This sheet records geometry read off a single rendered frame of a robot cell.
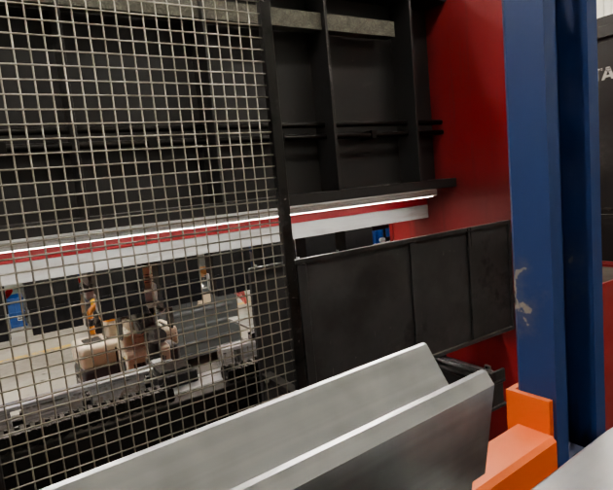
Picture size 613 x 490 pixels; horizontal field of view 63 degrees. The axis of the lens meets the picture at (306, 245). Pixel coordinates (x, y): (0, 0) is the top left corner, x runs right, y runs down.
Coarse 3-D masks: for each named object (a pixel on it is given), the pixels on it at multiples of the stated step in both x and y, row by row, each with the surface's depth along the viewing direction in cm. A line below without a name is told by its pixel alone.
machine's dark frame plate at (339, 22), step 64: (64, 0) 138; (128, 0) 147; (192, 0) 157; (320, 0) 181; (384, 0) 204; (0, 64) 139; (128, 64) 157; (192, 64) 168; (256, 64) 180; (320, 64) 187; (384, 64) 212; (0, 128) 134; (64, 128) 142; (128, 128) 152; (192, 128) 162; (256, 128) 175; (320, 128) 193; (384, 128) 214; (0, 192) 140; (64, 192) 149; (128, 192) 159; (192, 192) 170; (320, 192) 183; (384, 192) 199
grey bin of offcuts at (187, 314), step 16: (208, 304) 456; (224, 304) 464; (176, 320) 438; (192, 320) 447; (208, 320) 456; (224, 320) 464; (192, 336) 448; (208, 336) 457; (224, 336) 466; (192, 352) 448
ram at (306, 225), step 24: (312, 216) 203; (336, 216) 209; (360, 216) 216; (384, 216) 224; (408, 216) 231; (120, 240) 164; (168, 240) 172; (192, 240) 177; (216, 240) 182; (264, 240) 192; (0, 264) 146; (24, 264) 150; (96, 264) 160; (120, 264) 164
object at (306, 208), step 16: (416, 192) 206; (432, 192) 211; (272, 208) 172; (304, 208) 177; (320, 208) 180; (336, 208) 184; (144, 224) 149; (160, 224) 150; (192, 224) 156; (208, 224) 158; (16, 240) 130; (32, 240) 133; (48, 240) 134; (64, 240) 137; (80, 240) 139
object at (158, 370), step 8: (152, 360) 171; (160, 360) 171; (184, 360) 159; (160, 368) 153; (168, 368) 152; (176, 368) 152; (184, 368) 154; (192, 368) 154; (152, 376) 154; (168, 376) 149; (184, 376) 152; (192, 376) 153; (160, 384) 148; (168, 384) 149; (184, 384) 152
